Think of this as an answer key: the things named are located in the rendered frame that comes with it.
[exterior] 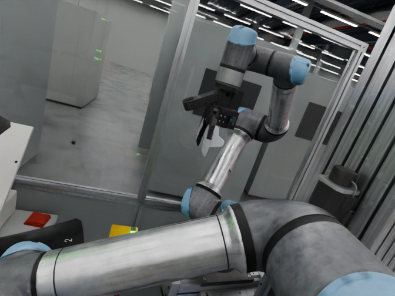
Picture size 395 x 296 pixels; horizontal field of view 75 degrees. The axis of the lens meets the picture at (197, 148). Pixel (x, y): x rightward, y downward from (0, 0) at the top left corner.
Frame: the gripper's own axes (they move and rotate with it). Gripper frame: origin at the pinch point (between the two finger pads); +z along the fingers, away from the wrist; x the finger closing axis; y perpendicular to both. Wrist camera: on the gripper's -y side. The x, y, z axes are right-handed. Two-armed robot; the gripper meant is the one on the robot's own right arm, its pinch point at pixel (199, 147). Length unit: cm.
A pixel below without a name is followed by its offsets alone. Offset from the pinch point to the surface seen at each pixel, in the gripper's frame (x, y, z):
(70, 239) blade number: -16.9, -28.9, 24.7
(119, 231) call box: 8.9, -16.4, 40.8
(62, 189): 46, -44, 50
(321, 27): 45, 52, -56
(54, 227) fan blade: -13.5, -33.4, 24.6
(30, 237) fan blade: -16.6, -37.5, 25.6
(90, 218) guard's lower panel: 46, -30, 64
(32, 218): 35, -52, 60
